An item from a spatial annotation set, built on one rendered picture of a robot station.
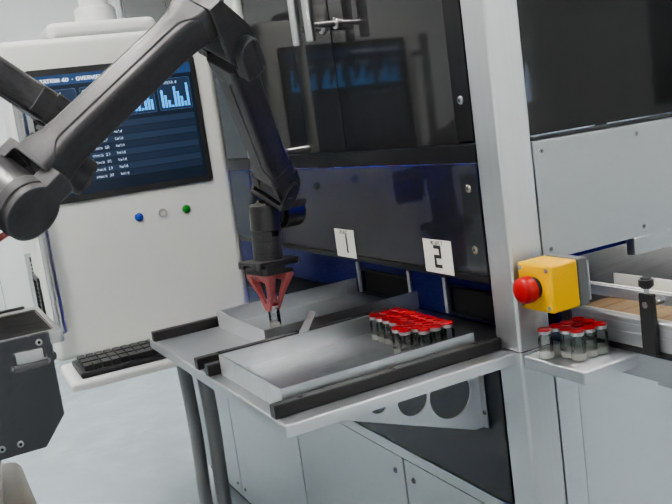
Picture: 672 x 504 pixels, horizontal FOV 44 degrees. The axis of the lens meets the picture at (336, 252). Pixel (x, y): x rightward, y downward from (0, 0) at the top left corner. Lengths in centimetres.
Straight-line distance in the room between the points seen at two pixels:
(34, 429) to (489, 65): 83
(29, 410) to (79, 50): 105
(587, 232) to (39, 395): 87
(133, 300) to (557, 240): 112
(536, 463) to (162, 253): 110
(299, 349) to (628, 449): 59
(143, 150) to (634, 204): 116
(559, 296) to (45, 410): 74
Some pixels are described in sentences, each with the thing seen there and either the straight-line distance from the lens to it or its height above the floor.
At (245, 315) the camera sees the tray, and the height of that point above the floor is 89.
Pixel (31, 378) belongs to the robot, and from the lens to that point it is 122.
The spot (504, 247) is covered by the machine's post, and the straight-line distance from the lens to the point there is 129.
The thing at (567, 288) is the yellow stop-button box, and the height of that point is 99.
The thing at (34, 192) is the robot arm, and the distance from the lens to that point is 106.
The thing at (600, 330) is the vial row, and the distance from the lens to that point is 129.
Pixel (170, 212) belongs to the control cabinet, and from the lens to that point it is 208.
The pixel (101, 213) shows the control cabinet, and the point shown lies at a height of 113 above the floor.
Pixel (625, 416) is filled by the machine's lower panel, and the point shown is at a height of 72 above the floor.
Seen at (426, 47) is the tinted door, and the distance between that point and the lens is 141.
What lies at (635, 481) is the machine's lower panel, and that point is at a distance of 157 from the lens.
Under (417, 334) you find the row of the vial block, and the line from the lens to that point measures 136.
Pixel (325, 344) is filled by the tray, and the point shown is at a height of 88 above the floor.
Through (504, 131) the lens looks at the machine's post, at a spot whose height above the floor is 122.
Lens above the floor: 128
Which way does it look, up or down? 9 degrees down
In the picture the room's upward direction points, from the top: 8 degrees counter-clockwise
